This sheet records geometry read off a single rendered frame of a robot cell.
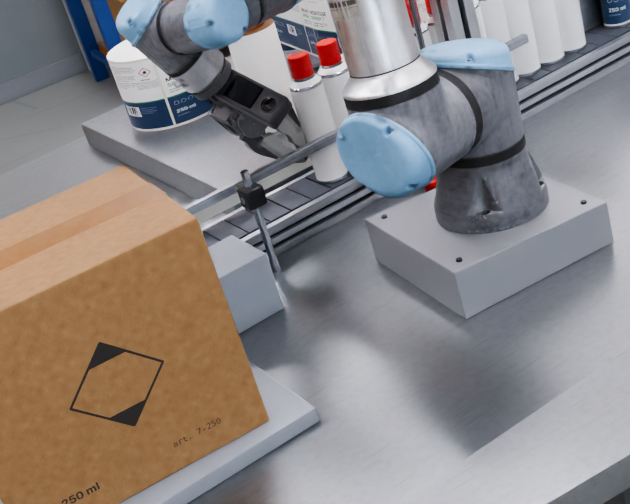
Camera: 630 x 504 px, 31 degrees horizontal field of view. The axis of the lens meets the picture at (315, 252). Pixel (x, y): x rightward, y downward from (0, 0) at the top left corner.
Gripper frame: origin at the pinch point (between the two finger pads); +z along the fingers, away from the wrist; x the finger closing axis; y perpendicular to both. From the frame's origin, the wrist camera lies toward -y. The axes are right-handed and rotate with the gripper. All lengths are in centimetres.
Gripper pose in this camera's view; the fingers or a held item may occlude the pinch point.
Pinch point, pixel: (303, 155)
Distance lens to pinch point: 176.7
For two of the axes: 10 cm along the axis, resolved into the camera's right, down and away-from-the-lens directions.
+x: -5.7, 8.2, -1.0
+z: 6.3, 5.2, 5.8
